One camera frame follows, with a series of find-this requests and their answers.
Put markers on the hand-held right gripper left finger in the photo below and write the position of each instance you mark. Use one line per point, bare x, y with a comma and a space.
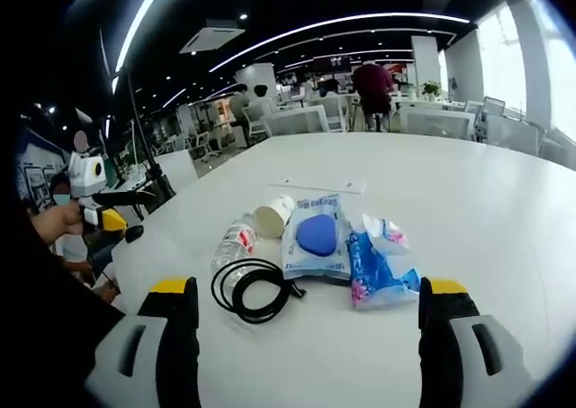
148, 358

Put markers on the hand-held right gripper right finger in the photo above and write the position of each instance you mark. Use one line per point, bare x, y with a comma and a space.
468, 358

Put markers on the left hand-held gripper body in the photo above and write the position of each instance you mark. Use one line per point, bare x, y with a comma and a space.
85, 176

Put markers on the clear plastic water bottle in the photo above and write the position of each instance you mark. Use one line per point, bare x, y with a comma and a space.
234, 243

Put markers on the blue tissue packet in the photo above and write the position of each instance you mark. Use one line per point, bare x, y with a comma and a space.
378, 268

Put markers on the white paper cup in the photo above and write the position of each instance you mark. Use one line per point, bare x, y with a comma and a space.
272, 216

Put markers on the packet with blue sponge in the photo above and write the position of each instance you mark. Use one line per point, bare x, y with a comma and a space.
315, 241

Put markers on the white paper strip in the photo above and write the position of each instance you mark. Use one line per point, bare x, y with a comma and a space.
319, 185

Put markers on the person's left hand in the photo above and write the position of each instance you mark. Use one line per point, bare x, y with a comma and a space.
58, 221

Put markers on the blue white banner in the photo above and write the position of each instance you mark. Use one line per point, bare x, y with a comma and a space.
36, 169

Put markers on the black tripod stand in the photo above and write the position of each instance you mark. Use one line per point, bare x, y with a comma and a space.
146, 156

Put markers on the white table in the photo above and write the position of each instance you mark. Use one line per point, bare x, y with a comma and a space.
450, 228

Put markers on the ceiling air conditioner unit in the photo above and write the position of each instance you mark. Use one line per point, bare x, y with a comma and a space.
211, 38

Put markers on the potted green plant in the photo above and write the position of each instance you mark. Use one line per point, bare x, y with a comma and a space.
432, 88

